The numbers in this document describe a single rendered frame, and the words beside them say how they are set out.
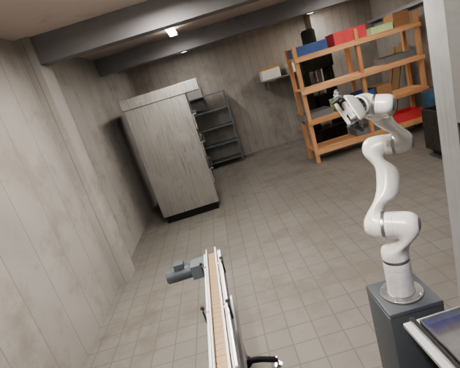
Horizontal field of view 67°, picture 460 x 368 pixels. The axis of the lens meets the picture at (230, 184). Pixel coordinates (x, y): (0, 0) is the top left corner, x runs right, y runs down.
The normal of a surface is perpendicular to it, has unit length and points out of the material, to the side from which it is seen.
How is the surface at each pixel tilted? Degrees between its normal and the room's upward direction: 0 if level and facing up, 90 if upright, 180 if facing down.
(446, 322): 0
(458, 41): 90
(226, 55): 90
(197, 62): 90
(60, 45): 90
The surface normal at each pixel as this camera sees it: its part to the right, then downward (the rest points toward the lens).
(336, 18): 0.07, 0.26
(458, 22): -0.96, 0.29
